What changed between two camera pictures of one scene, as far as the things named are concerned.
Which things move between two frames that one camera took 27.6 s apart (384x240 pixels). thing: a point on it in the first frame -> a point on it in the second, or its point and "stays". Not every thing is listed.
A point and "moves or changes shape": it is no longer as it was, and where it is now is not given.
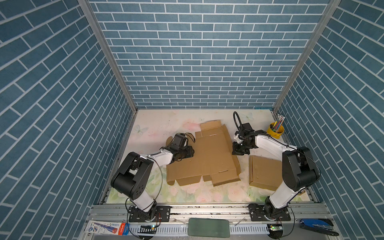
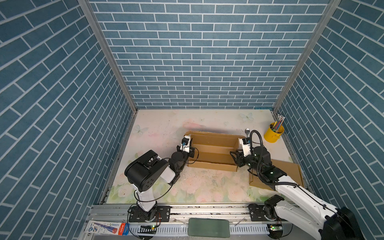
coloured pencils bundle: (279, 121) stays
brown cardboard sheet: (213, 158) moves or changes shape
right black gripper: (235, 150) -> (240, 157)
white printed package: (117, 228) stays
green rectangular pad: (209, 227) stays
